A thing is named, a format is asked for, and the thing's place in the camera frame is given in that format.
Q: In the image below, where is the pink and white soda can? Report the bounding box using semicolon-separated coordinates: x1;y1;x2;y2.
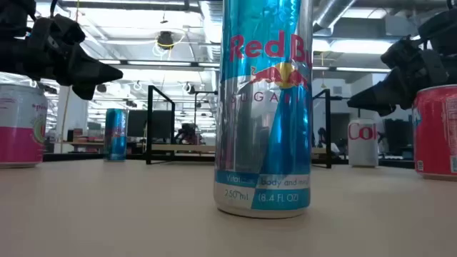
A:
0;84;49;169

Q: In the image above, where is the white Diet Coke can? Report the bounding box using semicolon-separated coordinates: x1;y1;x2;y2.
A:
347;119;379;168

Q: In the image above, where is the round silver ventilation duct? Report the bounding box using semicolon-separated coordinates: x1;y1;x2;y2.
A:
199;0;224;64

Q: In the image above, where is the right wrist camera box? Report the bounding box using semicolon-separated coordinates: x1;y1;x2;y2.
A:
380;35;417;69

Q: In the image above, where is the person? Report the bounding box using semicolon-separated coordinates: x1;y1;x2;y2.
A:
316;127;340;158
174;123;201;146

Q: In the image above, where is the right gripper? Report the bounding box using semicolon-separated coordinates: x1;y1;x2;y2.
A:
346;46;451;117

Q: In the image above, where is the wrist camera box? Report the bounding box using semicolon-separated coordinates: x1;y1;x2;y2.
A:
30;14;86;49
380;35;417;69

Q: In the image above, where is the black frame shelf, wooden board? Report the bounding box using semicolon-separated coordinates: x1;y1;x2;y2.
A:
145;84;361;169

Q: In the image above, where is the black computer monitor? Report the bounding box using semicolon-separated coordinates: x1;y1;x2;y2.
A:
127;109;174;139

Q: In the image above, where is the large Red Bull sugarfree can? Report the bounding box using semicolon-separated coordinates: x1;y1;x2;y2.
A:
213;0;314;219

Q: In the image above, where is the long ceiling light strip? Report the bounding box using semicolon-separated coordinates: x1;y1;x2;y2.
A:
99;59;392;74

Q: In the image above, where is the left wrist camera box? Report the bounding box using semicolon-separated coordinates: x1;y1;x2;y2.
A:
30;14;86;49

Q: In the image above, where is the small Red Bull sugarfree can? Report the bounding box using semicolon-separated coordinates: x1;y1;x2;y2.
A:
104;108;129;162

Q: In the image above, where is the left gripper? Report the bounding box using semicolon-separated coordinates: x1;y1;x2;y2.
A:
0;35;124;101

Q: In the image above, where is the wooden desk with stacked items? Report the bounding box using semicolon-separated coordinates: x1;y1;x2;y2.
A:
53;127;106;154

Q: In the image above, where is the dark office monitor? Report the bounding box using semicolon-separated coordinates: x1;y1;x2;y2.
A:
383;117;415;151

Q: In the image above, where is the red Fanta can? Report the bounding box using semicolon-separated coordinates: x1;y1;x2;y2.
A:
412;84;457;181

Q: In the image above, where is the black ceiling dome device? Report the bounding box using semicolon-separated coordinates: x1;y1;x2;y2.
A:
156;30;175;50

